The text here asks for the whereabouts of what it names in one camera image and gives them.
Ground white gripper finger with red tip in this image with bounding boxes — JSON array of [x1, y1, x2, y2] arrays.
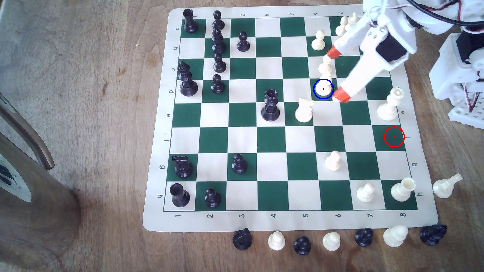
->
[[333, 55, 392, 103], [327, 21, 384, 60]]

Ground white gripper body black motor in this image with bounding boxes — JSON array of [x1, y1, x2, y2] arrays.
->
[[361, 8, 416, 65]]

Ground white pawn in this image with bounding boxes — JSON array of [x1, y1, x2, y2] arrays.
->
[[324, 150, 342, 171], [356, 183, 376, 203], [318, 54, 334, 76], [311, 30, 326, 51], [316, 72, 334, 98], [268, 231, 286, 251], [335, 16, 348, 37], [322, 231, 341, 252]]

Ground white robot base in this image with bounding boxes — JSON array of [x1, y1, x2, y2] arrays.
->
[[429, 33, 484, 130]]

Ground green white chess mat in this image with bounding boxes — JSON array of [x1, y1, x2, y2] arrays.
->
[[142, 4, 439, 233]]

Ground white king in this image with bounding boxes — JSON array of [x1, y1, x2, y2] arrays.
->
[[345, 12, 360, 32]]

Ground white queen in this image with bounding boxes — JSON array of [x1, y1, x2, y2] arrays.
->
[[377, 87, 405, 121]]

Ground white knight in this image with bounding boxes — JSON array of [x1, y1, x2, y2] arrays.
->
[[294, 98, 314, 123]]

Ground black queen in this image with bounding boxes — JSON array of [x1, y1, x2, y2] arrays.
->
[[261, 88, 281, 122]]

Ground black pawn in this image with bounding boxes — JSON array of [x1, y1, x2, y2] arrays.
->
[[237, 32, 251, 52], [212, 10, 225, 31], [354, 228, 374, 248], [293, 236, 312, 255], [213, 52, 227, 73], [231, 154, 248, 175], [205, 188, 222, 208], [211, 74, 226, 94]]

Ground white rook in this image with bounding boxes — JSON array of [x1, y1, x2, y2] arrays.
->
[[390, 178, 417, 202]]

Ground white bishop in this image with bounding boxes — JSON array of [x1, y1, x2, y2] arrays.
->
[[383, 225, 409, 248], [433, 173, 463, 199]]

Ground black bishop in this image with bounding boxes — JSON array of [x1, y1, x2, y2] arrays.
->
[[211, 28, 227, 54], [419, 224, 448, 246]]

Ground black rook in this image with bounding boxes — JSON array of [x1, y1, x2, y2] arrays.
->
[[182, 8, 199, 34], [169, 183, 191, 208]]

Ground black king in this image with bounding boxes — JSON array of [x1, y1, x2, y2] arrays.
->
[[177, 61, 199, 97]]

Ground black knight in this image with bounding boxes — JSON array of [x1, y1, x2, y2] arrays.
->
[[232, 227, 253, 251], [172, 155, 194, 179]]

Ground rounded brown wooden body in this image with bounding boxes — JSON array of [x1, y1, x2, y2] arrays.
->
[[0, 132, 82, 269]]

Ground black camera cable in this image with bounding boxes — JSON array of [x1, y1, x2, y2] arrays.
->
[[406, 0, 484, 27]]

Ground red brown servo wires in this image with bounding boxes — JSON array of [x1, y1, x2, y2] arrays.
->
[[463, 81, 484, 113]]

